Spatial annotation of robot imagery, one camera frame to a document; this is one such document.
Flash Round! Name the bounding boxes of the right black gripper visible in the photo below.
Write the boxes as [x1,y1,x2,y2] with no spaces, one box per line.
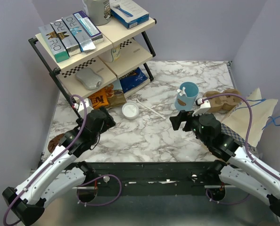
[169,108,210,145]

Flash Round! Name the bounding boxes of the white plastic cup lid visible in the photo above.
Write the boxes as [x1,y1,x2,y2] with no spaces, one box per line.
[122,102,139,120]

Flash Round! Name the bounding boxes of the checkered paper bag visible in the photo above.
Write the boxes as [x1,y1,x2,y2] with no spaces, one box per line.
[201,122,254,163]

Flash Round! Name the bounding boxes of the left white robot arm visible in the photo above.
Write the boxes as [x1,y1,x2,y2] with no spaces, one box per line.
[2,107,115,226]

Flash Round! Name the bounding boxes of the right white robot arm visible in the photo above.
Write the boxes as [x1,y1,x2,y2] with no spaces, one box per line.
[170,111,280,217]

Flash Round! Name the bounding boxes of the orange snack bag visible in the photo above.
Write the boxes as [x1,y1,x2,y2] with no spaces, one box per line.
[88,88,109,109]

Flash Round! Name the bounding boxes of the brown cookie package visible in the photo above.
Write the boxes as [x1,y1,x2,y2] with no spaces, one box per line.
[105,79,126,108]

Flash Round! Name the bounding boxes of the grey sponge pad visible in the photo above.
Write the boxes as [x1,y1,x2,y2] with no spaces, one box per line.
[75,68,103,90]

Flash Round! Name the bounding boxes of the white stirrer stick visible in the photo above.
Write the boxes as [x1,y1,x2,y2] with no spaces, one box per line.
[137,99,166,120]

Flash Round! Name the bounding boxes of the black beige shelf rack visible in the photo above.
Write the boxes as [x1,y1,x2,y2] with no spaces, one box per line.
[28,16,157,118]

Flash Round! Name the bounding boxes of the brown cookie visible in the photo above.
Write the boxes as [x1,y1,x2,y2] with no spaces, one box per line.
[48,133,64,153]

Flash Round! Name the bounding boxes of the stacked brown cup carriers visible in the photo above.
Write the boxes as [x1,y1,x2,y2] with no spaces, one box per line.
[203,89,241,113]

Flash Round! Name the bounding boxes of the blue chips bag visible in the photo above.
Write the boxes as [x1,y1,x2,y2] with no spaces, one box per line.
[119,67,148,93]

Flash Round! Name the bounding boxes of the white patterned mug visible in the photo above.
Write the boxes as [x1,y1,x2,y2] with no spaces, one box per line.
[99,45,121,63]

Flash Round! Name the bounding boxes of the teal silver toothpaste box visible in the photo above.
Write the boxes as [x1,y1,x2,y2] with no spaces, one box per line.
[39,24,69,63]

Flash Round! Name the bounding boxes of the blue silver toothpaste box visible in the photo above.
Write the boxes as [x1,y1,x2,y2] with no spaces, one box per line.
[62,15,96,52]

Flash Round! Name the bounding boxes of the purple white toothpaste box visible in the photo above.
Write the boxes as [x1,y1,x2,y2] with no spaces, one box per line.
[73,11,104,44]

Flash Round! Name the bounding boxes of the grey printed mug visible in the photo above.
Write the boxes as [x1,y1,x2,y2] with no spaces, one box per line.
[82,0,111,26]

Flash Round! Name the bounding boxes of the blue razor box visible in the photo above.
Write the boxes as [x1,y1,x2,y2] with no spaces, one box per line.
[109,0,149,29]

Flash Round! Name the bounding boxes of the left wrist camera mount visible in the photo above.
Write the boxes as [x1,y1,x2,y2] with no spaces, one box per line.
[72,99,94,117]

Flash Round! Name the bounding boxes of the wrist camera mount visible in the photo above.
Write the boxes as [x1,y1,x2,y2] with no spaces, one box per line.
[72,99,94,117]
[192,98,211,116]

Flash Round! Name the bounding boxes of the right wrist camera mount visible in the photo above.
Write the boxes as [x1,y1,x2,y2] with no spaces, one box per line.
[192,98,211,116]

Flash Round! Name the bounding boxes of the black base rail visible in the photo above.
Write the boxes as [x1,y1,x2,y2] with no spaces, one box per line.
[66,161,228,201]

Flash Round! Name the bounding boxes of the cream bag with blue handles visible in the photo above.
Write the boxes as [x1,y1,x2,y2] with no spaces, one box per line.
[222,88,278,148]

